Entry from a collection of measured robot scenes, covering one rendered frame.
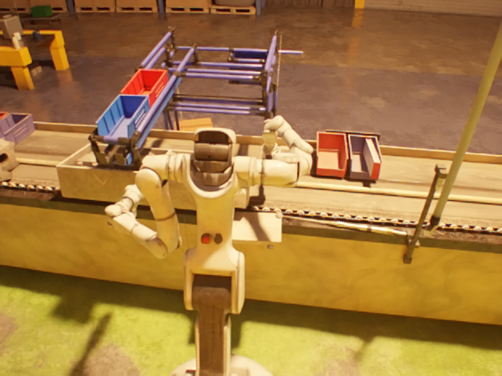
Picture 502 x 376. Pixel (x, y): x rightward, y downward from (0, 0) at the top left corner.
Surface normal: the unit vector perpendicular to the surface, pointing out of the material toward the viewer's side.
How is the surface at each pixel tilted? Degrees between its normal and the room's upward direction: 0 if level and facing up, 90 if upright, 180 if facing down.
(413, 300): 90
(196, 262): 56
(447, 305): 90
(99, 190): 80
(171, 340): 0
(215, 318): 68
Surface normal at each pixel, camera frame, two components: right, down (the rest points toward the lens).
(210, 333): -0.08, 0.25
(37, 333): 0.00, -0.80
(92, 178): -0.14, 0.45
